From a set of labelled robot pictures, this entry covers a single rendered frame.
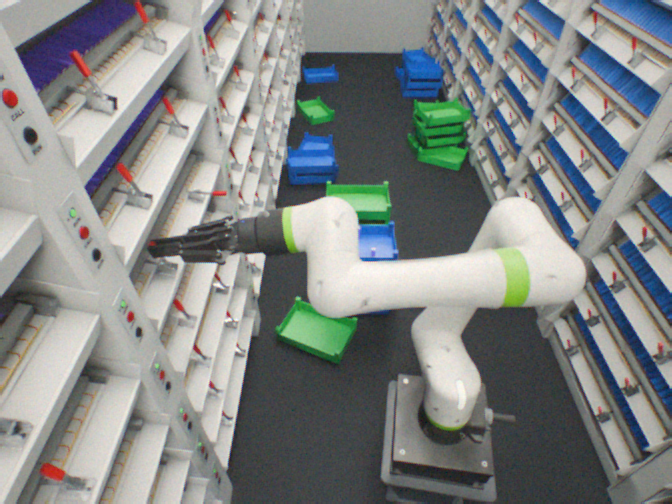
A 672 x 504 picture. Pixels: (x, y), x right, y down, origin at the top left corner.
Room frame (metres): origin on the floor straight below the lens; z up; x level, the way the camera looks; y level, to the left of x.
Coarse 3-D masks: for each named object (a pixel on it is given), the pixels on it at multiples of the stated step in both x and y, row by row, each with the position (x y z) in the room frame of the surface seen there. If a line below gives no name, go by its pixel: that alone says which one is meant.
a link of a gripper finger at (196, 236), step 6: (216, 228) 0.65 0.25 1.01; (222, 228) 0.65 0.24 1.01; (228, 228) 0.64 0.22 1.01; (186, 234) 0.65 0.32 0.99; (192, 234) 0.65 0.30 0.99; (198, 234) 0.65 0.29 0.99; (204, 234) 0.64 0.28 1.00; (210, 234) 0.64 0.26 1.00; (216, 234) 0.64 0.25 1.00; (192, 240) 0.65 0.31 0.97; (198, 240) 0.64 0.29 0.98; (204, 240) 0.64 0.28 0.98
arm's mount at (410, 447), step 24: (408, 384) 0.65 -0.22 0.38; (408, 408) 0.57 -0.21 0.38; (408, 432) 0.50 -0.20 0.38; (408, 456) 0.44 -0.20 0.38; (432, 456) 0.44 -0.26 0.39; (456, 456) 0.43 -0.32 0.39; (480, 456) 0.43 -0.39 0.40; (432, 480) 0.41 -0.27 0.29; (456, 480) 0.40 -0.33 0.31; (480, 480) 0.39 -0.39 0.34
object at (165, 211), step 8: (192, 160) 1.03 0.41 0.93; (184, 168) 0.98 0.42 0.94; (184, 176) 0.95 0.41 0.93; (192, 176) 0.97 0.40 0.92; (176, 184) 0.90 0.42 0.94; (184, 184) 0.93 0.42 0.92; (176, 192) 0.87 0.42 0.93; (168, 200) 0.83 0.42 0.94; (176, 200) 0.87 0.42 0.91; (184, 200) 0.87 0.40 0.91; (168, 208) 0.81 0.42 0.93; (176, 208) 0.83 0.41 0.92; (160, 216) 0.77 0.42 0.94; (168, 216) 0.80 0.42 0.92; (176, 216) 0.80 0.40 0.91; (160, 224) 0.75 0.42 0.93; (168, 224) 0.76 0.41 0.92; (152, 232) 0.71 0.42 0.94; (168, 232) 0.74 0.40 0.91; (144, 248) 0.66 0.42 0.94; (144, 256) 0.64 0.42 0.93; (136, 264) 0.61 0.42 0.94; (144, 264) 0.63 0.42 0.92; (136, 272) 0.59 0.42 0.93; (136, 280) 0.58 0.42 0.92; (136, 288) 0.56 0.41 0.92
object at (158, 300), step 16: (208, 160) 1.08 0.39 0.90; (208, 176) 1.01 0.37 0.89; (192, 208) 0.86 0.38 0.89; (176, 224) 0.78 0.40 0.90; (192, 224) 0.80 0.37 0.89; (144, 272) 0.62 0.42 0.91; (176, 272) 0.64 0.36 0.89; (144, 288) 0.57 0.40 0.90; (160, 288) 0.58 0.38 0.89; (176, 288) 0.61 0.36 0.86; (144, 304) 0.54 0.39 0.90; (160, 304) 0.54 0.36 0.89; (160, 320) 0.51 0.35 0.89
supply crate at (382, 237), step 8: (392, 224) 1.39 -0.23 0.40; (360, 232) 1.41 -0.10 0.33; (368, 232) 1.40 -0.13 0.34; (376, 232) 1.40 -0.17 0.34; (384, 232) 1.40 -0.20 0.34; (392, 232) 1.38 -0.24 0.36; (360, 240) 1.36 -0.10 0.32; (368, 240) 1.37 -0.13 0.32; (376, 240) 1.37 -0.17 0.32; (384, 240) 1.37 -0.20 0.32; (392, 240) 1.36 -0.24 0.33; (360, 248) 1.31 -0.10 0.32; (368, 248) 1.31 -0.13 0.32; (376, 248) 1.31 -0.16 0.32; (384, 248) 1.32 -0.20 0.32; (392, 248) 1.31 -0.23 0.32; (360, 256) 1.21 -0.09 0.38; (368, 256) 1.21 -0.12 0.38; (376, 256) 1.21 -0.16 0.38; (384, 256) 1.21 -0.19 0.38; (392, 256) 1.22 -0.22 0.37
